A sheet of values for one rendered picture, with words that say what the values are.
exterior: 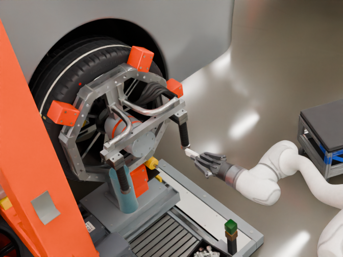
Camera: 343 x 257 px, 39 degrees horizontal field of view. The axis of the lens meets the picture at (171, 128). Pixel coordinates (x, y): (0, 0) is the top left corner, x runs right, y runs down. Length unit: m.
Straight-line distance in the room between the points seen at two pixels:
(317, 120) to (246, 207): 0.65
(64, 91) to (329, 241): 1.17
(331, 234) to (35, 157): 0.83
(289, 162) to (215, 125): 1.53
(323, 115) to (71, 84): 1.53
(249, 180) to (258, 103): 1.70
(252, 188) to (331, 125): 1.12
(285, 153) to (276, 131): 1.40
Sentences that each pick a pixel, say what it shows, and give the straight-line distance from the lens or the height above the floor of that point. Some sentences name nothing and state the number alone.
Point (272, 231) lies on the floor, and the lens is 2.75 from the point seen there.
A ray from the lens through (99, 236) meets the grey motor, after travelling 2.36.
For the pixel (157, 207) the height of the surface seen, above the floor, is 0.15.
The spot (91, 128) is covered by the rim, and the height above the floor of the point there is 0.86.
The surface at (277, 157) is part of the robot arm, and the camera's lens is 1.86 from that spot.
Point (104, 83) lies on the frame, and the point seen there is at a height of 1.12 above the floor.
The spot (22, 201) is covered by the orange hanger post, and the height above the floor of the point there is 1.20.
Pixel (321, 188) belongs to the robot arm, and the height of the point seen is 1.03.
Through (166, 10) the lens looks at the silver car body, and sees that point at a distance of 2.24.
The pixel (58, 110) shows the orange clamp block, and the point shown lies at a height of 1.11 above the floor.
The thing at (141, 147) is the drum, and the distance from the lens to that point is 2.03.
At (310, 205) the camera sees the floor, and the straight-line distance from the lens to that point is 2.87.
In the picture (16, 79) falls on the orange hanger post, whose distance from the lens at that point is 1.28.
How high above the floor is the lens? 2.27
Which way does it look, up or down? 43 degrees down
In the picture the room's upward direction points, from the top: 9 degrees counter-clockwise
